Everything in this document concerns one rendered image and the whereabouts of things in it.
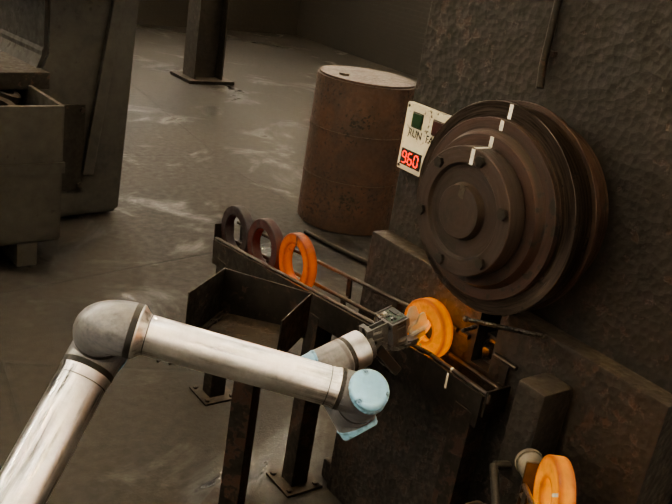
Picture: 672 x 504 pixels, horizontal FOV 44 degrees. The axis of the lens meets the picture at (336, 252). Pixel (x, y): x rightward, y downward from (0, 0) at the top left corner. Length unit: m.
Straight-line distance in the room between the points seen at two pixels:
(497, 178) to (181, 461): 1.50
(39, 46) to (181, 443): 2.24
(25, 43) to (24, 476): 3.00
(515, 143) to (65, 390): 1.06
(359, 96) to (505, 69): 2.65
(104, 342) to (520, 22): 1.15
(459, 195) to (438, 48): 0.54
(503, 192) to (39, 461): 1.07
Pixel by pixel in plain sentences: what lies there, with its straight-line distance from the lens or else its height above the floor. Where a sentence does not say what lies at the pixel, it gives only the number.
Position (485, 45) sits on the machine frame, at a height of 1.43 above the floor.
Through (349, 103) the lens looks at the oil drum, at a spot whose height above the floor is 0.76.
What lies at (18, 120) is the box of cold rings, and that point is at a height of 0.68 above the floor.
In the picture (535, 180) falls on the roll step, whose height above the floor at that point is 1.22.
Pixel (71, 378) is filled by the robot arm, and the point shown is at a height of 0.68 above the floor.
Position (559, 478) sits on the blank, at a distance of 1.63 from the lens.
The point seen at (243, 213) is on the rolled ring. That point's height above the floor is 0.72.
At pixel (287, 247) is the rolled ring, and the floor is 0.71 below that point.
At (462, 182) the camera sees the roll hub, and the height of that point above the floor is 1.17.
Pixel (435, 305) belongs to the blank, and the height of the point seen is 0.82.
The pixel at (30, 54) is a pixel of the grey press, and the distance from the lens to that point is 4.42.
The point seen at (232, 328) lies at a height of 0.59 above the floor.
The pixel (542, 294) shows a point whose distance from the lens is 1.79.
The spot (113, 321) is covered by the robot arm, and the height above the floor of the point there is 0.84.
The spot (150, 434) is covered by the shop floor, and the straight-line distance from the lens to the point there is 2.89.
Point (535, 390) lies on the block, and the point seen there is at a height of 0.80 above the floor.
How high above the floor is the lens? 1.63
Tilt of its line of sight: 21 degrees down
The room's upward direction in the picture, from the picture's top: 9 degrees clockwise
